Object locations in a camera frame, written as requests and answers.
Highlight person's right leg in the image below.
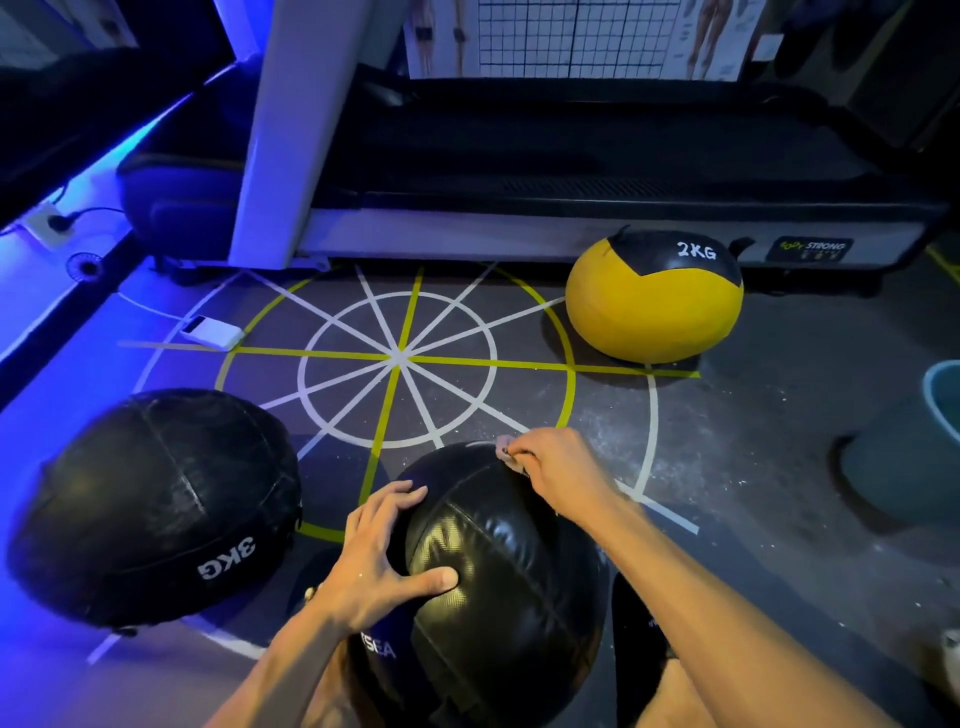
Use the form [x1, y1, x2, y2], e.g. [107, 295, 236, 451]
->
[636, 658, 717, 728]

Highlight teal plastic bucket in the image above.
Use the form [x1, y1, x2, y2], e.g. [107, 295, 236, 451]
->
[839, 359, 960, 528]

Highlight black padded bench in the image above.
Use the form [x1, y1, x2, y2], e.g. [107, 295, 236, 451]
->
[0, 0, 235, 230]

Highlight black medicine ball white print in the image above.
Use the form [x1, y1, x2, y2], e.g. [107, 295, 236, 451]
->
[6, 387, 304, 633]

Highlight person's left forearm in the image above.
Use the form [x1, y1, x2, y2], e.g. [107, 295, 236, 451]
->
[204, 600, 363, 728]

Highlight person's left hand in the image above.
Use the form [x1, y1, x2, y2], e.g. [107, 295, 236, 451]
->
[313, 480, 459, 639]

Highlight person's right forearm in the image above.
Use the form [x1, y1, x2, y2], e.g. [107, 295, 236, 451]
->
[583, 491, 901, 728]

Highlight black and white treadmill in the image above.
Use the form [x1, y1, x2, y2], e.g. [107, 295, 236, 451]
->
[115, 0, 955, 295]

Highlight black plug with cable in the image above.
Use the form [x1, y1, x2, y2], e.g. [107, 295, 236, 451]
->
[47, 205, 127, 234]

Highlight person's black shorts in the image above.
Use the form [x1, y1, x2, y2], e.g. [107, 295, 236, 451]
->
[610, 573, 678, 728]

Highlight white charging cable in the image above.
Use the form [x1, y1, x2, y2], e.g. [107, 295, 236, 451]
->
[115, 290, 189, 325]

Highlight white grid wall chart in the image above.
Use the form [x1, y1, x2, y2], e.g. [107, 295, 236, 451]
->
[477, 0, 682, 81]

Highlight small white wipe cloth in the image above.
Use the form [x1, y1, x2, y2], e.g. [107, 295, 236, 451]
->
[494, 434, 531, 475]

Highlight plain black medicine ball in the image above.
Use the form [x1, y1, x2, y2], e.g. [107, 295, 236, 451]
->
[347, 441, 613, 728]

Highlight white power strip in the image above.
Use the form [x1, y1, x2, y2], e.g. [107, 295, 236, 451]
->
[16, 201, 78, 253]

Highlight anatomy wall poster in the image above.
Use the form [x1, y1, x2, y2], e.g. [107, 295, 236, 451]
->
[660, 0, 768, 83]
[403, 0, 481, 81]

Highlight yellow and black medicine ball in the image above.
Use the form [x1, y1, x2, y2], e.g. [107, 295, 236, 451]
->
[564, 227, 746, 366]

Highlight person's right hand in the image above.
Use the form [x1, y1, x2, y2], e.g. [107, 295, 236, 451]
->
[506, 426, 625, 528]

